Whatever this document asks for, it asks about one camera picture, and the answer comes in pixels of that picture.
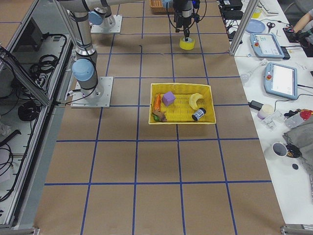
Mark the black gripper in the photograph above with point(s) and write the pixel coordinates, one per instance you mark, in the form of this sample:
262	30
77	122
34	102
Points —
180	19

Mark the yellow tape roll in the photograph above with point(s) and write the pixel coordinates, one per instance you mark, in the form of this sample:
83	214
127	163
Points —
187	43

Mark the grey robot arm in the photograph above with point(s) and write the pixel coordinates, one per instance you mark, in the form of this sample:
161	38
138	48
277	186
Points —
83	13
183	5

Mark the brown wicker basket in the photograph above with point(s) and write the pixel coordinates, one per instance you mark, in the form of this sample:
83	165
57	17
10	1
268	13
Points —
156	7

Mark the yellow toy banana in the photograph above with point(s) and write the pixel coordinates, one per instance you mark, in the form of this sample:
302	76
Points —
193	100

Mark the purple cube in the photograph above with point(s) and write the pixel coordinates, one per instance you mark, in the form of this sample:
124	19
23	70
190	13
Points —
168	98

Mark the blue plate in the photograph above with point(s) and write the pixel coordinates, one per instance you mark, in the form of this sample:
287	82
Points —
255	26

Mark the yellow plastic basket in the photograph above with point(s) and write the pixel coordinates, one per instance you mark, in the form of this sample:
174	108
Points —
180	111

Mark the orange toy carrot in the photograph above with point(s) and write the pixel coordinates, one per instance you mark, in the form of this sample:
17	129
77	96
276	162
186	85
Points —
157	102

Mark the upper teach pendant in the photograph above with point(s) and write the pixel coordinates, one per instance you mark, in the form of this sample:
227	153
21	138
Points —
266	46

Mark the teach pendant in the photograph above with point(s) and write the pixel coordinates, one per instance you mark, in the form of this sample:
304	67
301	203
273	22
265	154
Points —
266	46
281	80

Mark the black white can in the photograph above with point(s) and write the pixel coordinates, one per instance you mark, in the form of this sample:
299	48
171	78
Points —
198	114

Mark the black scissors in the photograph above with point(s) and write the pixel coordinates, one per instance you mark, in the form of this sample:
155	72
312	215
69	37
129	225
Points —
270	25

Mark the brown green toy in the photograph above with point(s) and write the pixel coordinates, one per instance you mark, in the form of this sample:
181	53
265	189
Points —
159	116

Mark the black power adapter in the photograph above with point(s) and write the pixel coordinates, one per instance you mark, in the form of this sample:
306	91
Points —
255	105

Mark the lower teach pendant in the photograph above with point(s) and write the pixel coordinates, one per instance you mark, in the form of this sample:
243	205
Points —
281	80

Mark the white purple cup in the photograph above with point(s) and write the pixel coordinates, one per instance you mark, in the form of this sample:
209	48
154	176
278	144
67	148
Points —
265	111

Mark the white mug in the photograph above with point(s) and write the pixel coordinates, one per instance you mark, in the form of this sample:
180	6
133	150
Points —
276	151

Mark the grey cloth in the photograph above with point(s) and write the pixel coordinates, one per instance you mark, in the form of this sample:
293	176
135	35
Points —
302	137

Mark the aluminium frame post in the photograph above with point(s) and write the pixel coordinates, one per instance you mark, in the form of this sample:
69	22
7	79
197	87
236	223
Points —
251	6

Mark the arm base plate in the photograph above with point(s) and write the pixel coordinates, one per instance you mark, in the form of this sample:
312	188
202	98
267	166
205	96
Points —
100	97
105	25

